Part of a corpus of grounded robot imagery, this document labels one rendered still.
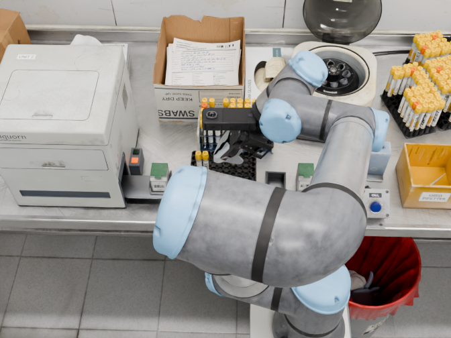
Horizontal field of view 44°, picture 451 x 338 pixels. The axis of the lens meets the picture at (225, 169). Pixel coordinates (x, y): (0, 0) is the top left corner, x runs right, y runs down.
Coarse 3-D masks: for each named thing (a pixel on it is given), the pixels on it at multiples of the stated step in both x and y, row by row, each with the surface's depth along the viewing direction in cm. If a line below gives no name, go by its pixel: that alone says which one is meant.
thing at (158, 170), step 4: (152, 164) 134; (156, 164) 134; (160, 164) 134; (164, 164) 134; (152, 168) 134; (156, 168) 134; (160, 168) 134; (164, 168) 134; (152, 172) 133; (156, 172) 133; (160, 172) 133; (164, 172) 133; (156, 176) 132; (160, 176) 132
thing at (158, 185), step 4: (168, 172) 137; (152, 176) 133; (164, 176) 133; (168, 176) 137; (152, 180) 133; (156, 180) 133; (160, 180) 133; (164, 180) 133; (168, 180) 137; (152, 184) 134; (156, 184) 134; (160, 184) 134; (164, 184) 134; (152, 188) 136; (156, 188) 136; (160, 188) 135; (164, 188) 135
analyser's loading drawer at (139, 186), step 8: (128, 176) 140; (136, 176) 140; (144, 176) 140; (128, 184) 139; (136, 184) 139; (144, 184) 139; (128, 192) 137; (136, 192) 137; (144, 192) 137; (152, 192) 136; (160, 192) 136
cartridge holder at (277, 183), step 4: (268, 172) 141; (272, 172) 141; (276, 172) 141; (280, 172) 141; (284, 172) 141; (268, 176) 143; (272, 176) 143; (276, 176) 143; (280, 176) 142; (284, 176) 141; (268, 180) 143; (272, 180) 143; (276, 180) 143; (280, 180) 143; (284, 180) 140; (272, 184) 142; (276, 184) 142; (280, 184) 142; (284, 184) 139
